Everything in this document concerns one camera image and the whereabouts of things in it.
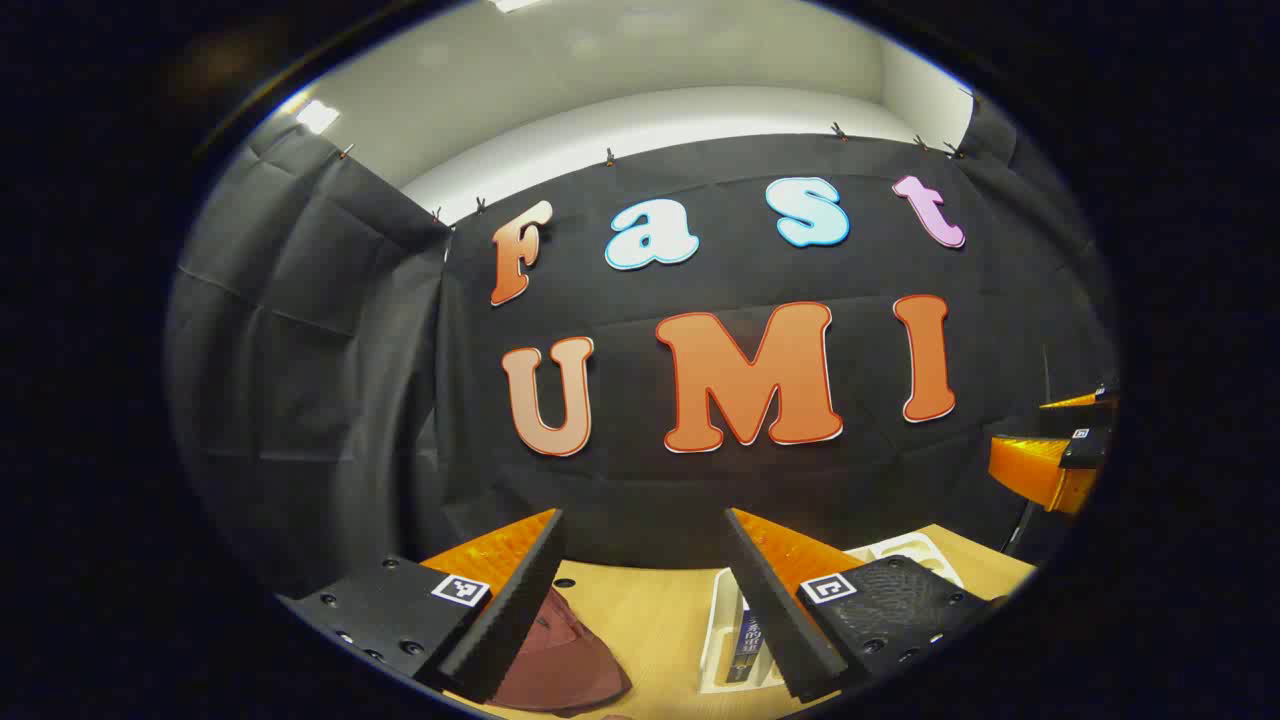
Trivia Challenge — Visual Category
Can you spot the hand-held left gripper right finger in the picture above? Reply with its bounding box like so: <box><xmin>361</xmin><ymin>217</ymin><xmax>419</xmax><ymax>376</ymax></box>
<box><xmin>722</xmin><ymin>507</ymin><xmax>1011</xmax><ymax>701</ymax></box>

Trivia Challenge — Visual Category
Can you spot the maroon schoolbag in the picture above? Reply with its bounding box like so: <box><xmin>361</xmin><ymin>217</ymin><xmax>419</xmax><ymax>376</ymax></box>
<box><xmin>490</xmin><ymin>588</ymin><xmax>633</xmax><ymax>716</ymax></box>

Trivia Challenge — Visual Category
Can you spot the book with blue painting cover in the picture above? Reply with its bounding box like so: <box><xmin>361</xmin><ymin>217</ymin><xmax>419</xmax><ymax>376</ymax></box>
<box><xmin>728</xmin><ymin>597</ymin><xmax>769</xmax><ymax>684</ymax></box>

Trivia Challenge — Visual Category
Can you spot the white bookshelf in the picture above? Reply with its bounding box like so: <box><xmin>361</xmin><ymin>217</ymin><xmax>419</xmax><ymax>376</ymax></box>
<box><xmin>698</xmin><ymin>530</ymin><xmax>966</xmax><ymax>696</ymax></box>

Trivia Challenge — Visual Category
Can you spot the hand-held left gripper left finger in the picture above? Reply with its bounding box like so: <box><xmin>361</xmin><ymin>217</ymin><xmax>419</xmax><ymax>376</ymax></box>
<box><xmin>280</xmin><ymin>508</ymin><xmax>566</xmax><ymax>704</ymax></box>

